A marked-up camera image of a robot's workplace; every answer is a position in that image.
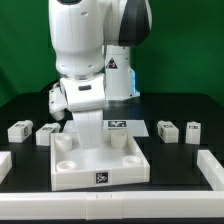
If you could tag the white U-shaped obstacle fence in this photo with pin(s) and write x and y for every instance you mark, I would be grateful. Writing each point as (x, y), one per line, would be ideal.
(123, 205)

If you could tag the white square tabletop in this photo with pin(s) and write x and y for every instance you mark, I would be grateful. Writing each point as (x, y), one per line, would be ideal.
(119, 160)

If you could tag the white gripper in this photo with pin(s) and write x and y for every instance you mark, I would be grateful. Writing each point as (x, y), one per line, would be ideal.
(82, 98)

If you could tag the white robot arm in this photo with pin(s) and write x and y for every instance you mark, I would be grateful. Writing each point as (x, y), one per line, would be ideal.
(80, 31)

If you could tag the white marker sheet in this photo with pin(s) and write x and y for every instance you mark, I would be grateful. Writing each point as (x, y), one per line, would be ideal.
(136, 127)

